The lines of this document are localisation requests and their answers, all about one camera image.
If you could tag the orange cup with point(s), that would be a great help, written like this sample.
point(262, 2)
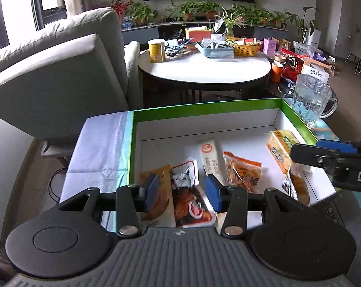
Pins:
point(277, 73)

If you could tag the orange tissue box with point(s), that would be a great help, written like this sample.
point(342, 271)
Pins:
point(198, 34)

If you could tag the grey armchair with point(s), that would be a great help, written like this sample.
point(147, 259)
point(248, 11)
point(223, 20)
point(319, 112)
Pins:
point(63, 74)

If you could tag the blue tray with sachets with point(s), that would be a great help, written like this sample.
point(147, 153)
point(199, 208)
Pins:
point(216, 50)

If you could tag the black round side table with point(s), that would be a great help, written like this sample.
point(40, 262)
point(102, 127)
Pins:
point(280, 89)

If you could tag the lavender cloth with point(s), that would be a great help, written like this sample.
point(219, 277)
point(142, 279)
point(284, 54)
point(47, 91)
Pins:
point(96, 149)

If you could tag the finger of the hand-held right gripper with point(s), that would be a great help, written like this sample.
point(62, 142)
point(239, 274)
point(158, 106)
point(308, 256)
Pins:
point(306, 154)
point(336, 146)

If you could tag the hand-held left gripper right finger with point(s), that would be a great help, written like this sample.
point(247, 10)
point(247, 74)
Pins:
point(213, 191)

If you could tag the spider plant in vase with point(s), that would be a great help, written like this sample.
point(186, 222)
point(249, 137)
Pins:
point(230, 24)

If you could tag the red snack bag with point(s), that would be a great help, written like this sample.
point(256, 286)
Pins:
point(294, 65)

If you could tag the pink box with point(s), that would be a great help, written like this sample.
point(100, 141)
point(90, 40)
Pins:
point(270, 46)

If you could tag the low television console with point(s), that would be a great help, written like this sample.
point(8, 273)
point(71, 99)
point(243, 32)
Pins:
point(138, 33)

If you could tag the white logo carton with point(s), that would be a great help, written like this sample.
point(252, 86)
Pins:
point(315, 71)

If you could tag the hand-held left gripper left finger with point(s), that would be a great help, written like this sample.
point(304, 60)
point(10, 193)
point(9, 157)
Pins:
point(152, 189)

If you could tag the yellow canister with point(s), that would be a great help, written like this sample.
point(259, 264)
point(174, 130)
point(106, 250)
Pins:
point(157, 50)

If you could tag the purple gift bag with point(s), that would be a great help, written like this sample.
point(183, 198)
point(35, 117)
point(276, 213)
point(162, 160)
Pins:
point(319, 56)

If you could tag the dark yellow snack packet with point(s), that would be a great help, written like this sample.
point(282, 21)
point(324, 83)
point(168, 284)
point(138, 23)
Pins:
point(300, 188)

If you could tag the glass mug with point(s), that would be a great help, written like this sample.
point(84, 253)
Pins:
point(310, 101)

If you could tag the green cardboard box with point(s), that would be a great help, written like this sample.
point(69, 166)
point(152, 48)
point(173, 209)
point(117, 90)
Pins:
point(174, 131)

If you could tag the row of potted green plants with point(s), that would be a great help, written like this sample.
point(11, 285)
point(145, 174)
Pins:
point(141, 12)

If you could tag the orange brown snack packet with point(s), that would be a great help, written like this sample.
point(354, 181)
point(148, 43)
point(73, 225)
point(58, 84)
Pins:
point(165, 197)

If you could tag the long white snack packet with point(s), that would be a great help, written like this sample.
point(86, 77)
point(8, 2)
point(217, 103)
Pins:
point(210, 155)

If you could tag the brown cardboard box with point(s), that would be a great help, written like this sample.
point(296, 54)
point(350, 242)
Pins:
point(283, 43)

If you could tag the red white snack packet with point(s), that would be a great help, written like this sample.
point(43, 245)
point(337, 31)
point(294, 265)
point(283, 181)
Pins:
point(189, 203)

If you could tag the clear plastic storage bin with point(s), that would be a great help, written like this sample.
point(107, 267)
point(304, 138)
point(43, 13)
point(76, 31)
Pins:
point(307, 47)

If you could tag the red flower plant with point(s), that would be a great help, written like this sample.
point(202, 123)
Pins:
point(122, 6)

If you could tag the dark oval tray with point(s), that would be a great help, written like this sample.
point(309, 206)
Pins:
point(177, 47)

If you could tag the tall plant in white pot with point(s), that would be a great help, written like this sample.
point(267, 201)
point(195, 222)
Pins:
point(303, 27)

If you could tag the round white table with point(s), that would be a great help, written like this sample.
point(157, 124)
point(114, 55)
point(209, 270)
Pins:
point(204, 68)

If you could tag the yellow woven basket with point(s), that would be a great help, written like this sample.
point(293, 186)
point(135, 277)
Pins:
point(245, 49)

